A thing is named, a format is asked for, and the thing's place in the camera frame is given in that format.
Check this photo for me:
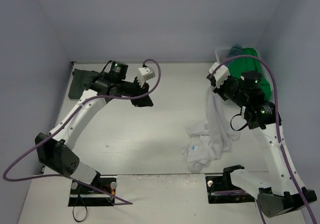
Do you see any grey t shirt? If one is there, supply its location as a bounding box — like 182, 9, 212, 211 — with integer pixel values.
68, 69, 99, 100

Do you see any white t shirt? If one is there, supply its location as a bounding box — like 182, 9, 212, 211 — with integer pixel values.
182, 87, 240, 173

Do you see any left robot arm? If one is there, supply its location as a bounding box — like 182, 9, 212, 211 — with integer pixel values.
35, 61, 155, 194

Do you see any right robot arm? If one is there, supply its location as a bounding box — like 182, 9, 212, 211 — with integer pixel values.
208, 70, 317, 218

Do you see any green t shirt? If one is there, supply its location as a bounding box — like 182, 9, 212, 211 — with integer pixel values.
227, 48, 272, 101

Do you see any white laundry basket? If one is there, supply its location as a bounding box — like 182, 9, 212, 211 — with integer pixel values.
214, 47, 275, 99

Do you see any light blue garment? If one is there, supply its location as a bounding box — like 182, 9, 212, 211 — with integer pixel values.
227, 44, 244, 58

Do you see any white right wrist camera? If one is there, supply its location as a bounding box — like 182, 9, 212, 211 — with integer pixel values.
207, 62, 230, 88

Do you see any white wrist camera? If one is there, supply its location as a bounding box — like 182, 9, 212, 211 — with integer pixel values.
207, 62, 230, 88
137, 67, 156, 86

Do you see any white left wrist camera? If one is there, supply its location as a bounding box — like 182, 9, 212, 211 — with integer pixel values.
137, 67, 156, 86

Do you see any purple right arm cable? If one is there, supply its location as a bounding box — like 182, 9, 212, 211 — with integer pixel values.
208, 54, 317, 224

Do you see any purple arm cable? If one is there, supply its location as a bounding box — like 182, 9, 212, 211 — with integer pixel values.
2, 59, 162, 206
208, 54, 317, 224

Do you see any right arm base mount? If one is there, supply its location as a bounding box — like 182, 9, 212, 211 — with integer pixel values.
205, 165, 255, 204

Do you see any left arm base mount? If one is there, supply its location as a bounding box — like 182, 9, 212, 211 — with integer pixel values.
68, 176, 117, 207

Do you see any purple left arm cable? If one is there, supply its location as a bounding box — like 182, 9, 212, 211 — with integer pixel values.
2, 59, 162, 206

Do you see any black loop cable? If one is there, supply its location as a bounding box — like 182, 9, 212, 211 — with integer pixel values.
72, 193, 89, 222

